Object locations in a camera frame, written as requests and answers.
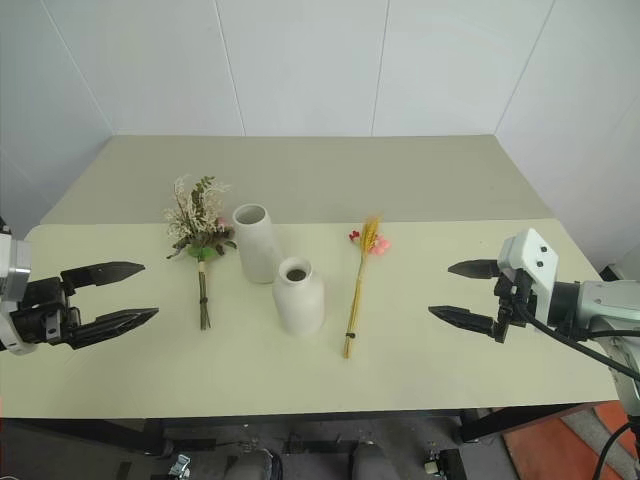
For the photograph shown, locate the green and white dried bouquet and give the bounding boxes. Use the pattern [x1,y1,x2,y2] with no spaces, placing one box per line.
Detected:
[163,174,239,332]

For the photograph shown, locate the silver caster wheel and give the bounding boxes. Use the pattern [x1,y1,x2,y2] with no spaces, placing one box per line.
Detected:
[168,452,194,477]
[422,448,461,477]

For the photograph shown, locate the black cable near floor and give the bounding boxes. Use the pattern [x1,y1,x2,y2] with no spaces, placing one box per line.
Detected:
[593,413,640,480]

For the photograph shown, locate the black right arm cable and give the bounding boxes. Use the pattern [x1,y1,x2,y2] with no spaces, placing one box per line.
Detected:
[517,298,640,385]

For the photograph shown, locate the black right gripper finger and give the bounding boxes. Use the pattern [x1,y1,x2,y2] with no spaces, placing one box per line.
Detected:
[447,258,502,282]
[427,305,501,339]

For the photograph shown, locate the white narrow-neck ceramic vase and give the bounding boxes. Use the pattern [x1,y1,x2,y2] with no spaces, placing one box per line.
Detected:
[271,256,327,337]

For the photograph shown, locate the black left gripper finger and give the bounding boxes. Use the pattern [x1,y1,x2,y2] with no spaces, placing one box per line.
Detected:
[59,259,147,292]
[66,307,160,351]

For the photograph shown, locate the orange floor mat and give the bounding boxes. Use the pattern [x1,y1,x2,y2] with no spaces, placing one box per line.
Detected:
[501,399,640,480]

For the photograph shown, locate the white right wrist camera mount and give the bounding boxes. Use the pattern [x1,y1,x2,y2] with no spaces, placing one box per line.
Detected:
[496,228,561,327]

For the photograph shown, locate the black metal table frame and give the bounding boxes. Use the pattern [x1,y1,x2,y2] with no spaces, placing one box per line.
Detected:
[0,402,599,457]

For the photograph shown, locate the yellow wheat and pink bouquet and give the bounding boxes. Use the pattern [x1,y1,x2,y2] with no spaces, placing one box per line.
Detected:
[341,213,393,360]

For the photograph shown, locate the white cylindrical ceramic vase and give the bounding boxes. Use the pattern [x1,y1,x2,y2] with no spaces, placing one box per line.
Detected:
[231,203,283,286]

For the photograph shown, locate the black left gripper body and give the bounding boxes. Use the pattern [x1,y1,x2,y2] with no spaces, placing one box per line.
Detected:
[8,277,82,346]

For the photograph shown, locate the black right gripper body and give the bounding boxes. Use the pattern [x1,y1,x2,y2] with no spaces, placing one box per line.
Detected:
[491,266,539,345]

